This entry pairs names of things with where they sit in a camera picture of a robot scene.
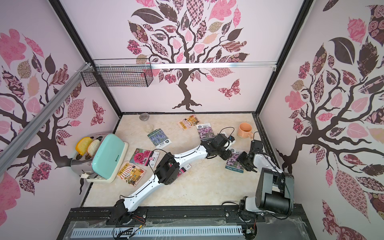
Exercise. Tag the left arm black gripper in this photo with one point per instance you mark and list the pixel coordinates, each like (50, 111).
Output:
(225, 156)

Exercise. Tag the orange illustrated packet by toaster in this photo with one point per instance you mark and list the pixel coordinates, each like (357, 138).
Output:
(131, 174)

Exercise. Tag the white slotted cable duct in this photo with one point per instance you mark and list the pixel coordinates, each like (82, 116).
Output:
(155, 232)

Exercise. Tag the beige toast slice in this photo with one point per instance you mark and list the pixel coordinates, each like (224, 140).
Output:
(93, 147)

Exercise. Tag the orange illustrated packet at back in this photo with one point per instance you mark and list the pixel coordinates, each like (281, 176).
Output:
(188, 122)

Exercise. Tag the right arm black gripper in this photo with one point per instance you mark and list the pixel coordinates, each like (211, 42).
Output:
(244, 160)

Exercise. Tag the lavender seed packet near jar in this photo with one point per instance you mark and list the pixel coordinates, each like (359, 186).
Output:
(159, 139)

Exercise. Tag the pink cosmos seed packet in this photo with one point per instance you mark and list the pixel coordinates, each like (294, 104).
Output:
(205, 131)

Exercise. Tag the clear glass jar with grains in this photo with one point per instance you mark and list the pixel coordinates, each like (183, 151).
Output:
(145, 118)

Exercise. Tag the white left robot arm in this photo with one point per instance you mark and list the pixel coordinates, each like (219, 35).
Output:
(167, 171)

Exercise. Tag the pink rose packet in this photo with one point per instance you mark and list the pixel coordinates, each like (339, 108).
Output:
(144, 157)
(184, 169)

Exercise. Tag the black wire basket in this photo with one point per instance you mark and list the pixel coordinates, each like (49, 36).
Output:
(125, 72)

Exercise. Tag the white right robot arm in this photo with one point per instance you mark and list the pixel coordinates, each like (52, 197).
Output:
(275, 191)

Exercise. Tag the aluminium rail on wall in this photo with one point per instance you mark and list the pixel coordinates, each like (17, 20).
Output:
(16, 146)

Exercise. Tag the orange ceramic mug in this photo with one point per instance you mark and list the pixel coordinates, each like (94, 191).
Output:
(245, 130)

